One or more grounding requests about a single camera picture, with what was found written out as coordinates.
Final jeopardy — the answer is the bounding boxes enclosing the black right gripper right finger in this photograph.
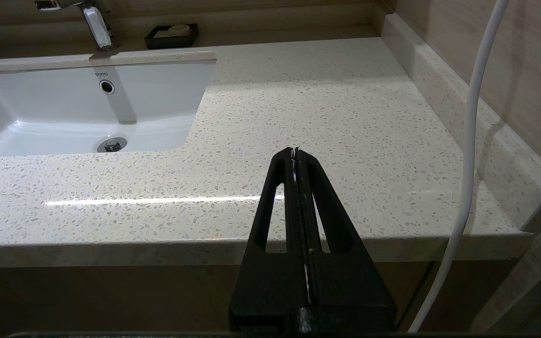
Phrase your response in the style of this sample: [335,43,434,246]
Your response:
[295,147,397,334]

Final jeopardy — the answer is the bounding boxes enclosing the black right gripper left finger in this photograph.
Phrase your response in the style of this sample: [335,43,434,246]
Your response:
[229,147,309,334]

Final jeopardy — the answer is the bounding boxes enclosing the brown vanity cabinet front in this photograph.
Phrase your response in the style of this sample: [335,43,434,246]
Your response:
[0,259,534,335]

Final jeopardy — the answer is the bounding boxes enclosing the chrome sink drain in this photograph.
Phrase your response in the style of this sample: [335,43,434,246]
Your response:
[97,137,128,153]

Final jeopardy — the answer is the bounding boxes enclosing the white sink basin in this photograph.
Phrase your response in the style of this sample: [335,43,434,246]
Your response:
[0,59,218,158]

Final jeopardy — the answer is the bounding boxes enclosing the black soap dish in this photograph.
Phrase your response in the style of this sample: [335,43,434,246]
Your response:
[144,23,200,50]

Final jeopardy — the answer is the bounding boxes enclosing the chrome faucet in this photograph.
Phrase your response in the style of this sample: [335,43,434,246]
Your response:
[35,0,122,52]

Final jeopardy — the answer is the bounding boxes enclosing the white cable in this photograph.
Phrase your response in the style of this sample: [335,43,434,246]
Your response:
[408,0,510,334]

